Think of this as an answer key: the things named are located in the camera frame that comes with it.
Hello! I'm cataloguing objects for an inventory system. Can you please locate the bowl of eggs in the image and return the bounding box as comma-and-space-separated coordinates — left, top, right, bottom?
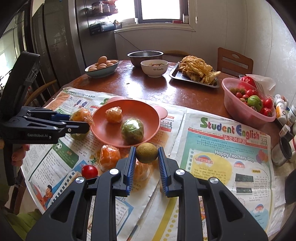
84, 56, 119, 78

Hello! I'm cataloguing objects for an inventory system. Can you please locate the orange plastic plate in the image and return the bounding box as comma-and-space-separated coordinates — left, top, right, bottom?
90, 97, 168, 148

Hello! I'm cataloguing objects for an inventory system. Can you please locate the pink basin with tomatoes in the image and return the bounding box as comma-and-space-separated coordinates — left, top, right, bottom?
222, 77, 276, 129

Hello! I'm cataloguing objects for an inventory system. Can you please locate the stainless steel bowl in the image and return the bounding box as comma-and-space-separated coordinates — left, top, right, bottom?
127, 50, 164, 67

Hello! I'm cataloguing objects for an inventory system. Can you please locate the white plastic bag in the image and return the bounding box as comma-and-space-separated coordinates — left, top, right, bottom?
239, 74, 276, 98

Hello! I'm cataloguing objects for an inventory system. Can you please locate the white medicine bottle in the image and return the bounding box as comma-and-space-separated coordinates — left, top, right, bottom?
276, 99, 287, 126

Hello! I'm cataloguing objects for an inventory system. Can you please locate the left hand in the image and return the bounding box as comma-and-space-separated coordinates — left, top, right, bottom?
11, 144, 30, 167

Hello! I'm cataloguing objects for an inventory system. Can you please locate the large green citrus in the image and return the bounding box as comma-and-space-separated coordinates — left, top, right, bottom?
120, 118, 144, 145

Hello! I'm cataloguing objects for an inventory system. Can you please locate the red cherry tomato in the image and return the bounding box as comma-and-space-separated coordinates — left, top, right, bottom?
81, 165, 98, 180

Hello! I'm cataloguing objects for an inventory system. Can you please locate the Student English newspaper sheet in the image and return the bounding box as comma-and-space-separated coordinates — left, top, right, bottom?
131, 108, 274, 240

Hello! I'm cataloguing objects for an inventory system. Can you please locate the small green citrus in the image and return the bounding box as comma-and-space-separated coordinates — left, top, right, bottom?
70, 133, 88, 141

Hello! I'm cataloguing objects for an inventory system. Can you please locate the small brown longan fruit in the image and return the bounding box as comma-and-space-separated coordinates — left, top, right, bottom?
136, 143, 158, 164

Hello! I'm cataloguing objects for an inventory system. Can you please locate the white ceramic bowl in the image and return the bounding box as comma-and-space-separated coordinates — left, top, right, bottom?
140, 59, 169, 78

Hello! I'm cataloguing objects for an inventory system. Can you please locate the peeled orange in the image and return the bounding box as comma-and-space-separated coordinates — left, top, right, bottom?
70, 108, 93, 126
105, 106, 123, 123
134, 160, 153, 183
98, 145, 121, 172

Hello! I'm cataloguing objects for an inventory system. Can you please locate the green sleeve forearm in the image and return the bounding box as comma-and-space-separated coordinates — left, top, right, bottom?
3, 209, 42, 240

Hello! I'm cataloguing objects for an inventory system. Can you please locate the wooden chair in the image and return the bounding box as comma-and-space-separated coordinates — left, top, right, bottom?
217, 47, 253, 77

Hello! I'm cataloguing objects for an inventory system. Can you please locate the tray of fried food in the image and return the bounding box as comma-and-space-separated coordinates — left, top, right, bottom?
169, 55, 221, 88

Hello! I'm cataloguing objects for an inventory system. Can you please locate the left newspaper sheet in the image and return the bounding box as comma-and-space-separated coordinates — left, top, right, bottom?
21, 86, 186, 241

